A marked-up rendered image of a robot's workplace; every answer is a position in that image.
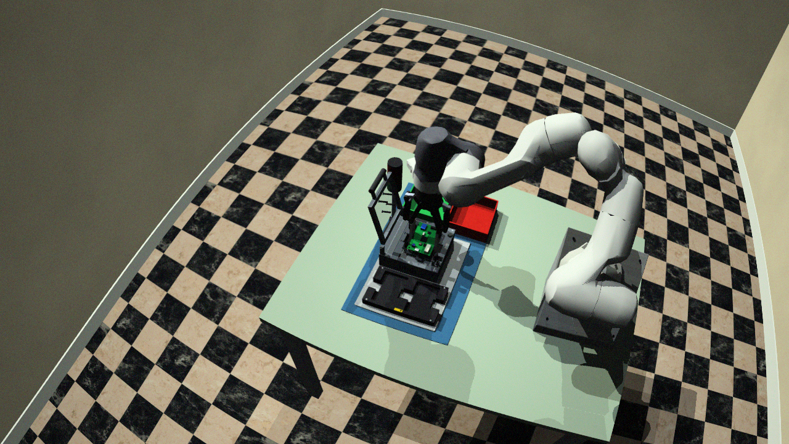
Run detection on red open-top bin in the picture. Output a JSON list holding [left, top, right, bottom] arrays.
[[449, 196, 498, 243]]

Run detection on green circuit board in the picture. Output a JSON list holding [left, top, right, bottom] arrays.
[[407, 222, 436, 256]]

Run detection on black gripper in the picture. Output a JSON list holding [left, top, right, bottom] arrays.
[[403, 188, 452, 247]]

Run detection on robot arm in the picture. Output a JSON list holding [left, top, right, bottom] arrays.
[[406, 113, 644, 328]]

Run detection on green open-top bin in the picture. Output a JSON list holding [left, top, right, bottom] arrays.
[[410, 185, 449, 223]]

